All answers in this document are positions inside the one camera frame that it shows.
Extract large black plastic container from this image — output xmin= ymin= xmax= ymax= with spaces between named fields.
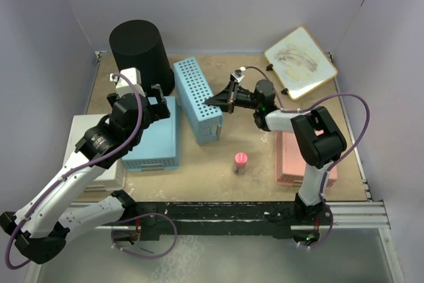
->
xmin=109 ymin=20 xmax=175 ymax=97

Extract aluminium table frame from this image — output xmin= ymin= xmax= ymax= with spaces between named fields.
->
xmin=23 ymin=50 xmax=398 ymax=283

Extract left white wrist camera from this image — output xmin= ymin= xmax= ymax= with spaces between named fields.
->
xmin=109 ymin=68 xmax=146 ymax=97

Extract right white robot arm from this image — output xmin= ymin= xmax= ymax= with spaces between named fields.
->
xmin=205 ymin=80 xmax=346 ymax=224

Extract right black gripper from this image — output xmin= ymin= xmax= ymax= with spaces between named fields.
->
xmin=206 ymin=82 xmax=262 ymax=115

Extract pink perforated plastic basket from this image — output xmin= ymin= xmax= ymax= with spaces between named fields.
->
xmin=274 ymin=130 xmax=339 ymax=188

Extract blue perforated plastic basket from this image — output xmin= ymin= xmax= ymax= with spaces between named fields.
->
xmin=122 ymin=96 xmax=181 ymax=172

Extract pink capped small bottle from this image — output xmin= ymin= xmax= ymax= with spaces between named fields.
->
xmin=233 ymin=152 xmax=248 ymax=175

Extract small whiteboard with wooden frame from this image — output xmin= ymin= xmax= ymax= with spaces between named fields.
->
xmin=264 ymin=26 xmax=338 ymax=101

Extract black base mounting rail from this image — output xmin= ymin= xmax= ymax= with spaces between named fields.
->
xmin=95 ymin=200 xmax=335 ymax=241

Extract white perforated plastic basket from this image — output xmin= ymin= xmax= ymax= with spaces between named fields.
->
xmin=63 ymin=114 xmax=126 ymax=192

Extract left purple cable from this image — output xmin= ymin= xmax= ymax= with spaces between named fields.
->
xmin=5 ymin=72 xmax=145 ymax=270

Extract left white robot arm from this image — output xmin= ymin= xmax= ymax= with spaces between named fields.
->
xmin=1 ymin=84 xmax=170 ymax=270

